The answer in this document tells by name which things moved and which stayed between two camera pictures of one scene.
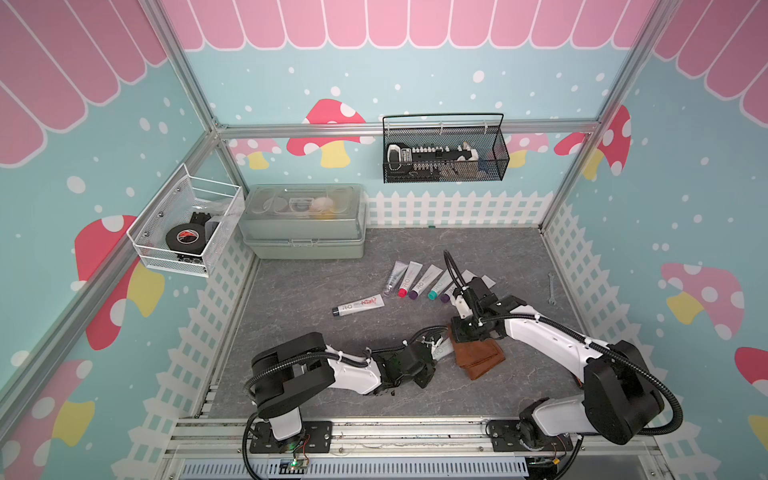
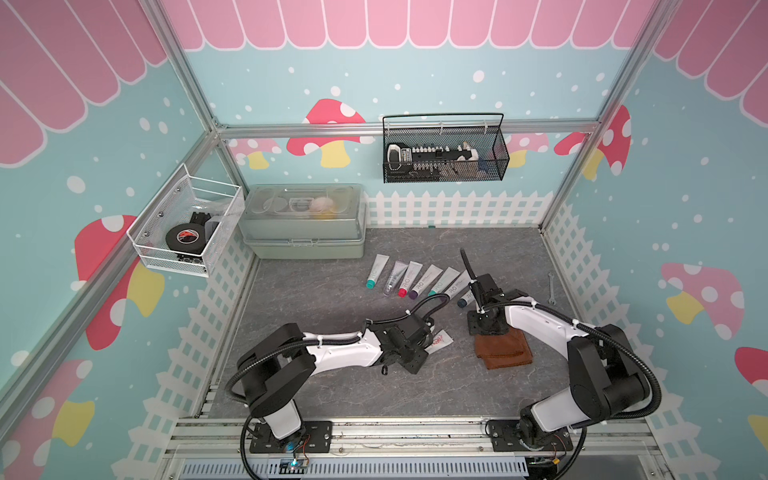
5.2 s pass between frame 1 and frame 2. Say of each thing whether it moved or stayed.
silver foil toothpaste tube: stayed
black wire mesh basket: stayed
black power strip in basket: stayed
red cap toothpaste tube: stayed
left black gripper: moved
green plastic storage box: stayed
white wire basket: stayed
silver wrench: stayed
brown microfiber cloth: moved
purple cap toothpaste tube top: stayed
